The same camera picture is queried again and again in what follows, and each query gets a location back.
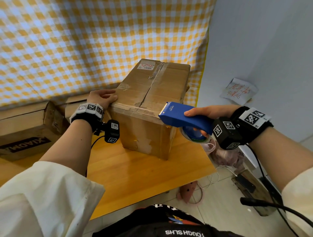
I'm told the person's left hand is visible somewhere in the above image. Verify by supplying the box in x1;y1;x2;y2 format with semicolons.
87;89;118;109

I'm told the person's right hand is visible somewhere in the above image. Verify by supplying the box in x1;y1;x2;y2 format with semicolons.
184;104;241;138

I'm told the small plain cardboard box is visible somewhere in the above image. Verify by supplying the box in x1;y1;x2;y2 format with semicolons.
57;94;112;124

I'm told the blue tape dispenser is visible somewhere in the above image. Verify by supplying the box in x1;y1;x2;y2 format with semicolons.
158;102;216;142

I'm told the cardboard box with white label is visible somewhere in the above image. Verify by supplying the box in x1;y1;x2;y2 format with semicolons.
107;58;191;161

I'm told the cardboard box with black print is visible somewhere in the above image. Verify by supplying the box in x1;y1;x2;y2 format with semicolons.
0;100;70;161

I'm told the person's right forearm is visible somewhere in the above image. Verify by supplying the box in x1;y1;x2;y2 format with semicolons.
249;127;313;192

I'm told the person's left forearm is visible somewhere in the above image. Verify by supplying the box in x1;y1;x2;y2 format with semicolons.
39;119;93;176

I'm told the white paper with red writing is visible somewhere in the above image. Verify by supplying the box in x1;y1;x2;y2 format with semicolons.
220;77;259;106

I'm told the pink bin with plastic bag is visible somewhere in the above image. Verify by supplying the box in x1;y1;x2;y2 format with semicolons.
201;139;245;168

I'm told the yellow white checked cloth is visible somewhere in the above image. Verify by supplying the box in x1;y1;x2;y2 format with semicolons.
0;0;217;108

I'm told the black flat device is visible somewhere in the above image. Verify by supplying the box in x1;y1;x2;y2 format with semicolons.
235;174;257;194

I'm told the brown worn floor board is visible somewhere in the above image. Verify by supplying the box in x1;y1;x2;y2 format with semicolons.
231;170;278;216

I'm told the cream long-sleeved top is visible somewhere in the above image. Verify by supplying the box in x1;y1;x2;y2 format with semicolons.
0;161;313;237

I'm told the black printed garment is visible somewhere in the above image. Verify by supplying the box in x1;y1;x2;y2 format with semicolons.
92;204;243;237

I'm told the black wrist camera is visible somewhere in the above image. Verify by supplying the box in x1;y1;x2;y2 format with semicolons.
212;117;243;150
104;119;120;144

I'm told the black camera cable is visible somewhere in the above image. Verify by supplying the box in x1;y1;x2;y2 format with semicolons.
246;144;300;237
84;135;106;178

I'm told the white charger cable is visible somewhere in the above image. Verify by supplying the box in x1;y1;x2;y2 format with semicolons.
197;165;238;190

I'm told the thick black cable plug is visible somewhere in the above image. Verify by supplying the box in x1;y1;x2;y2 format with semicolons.
240;197;313;228

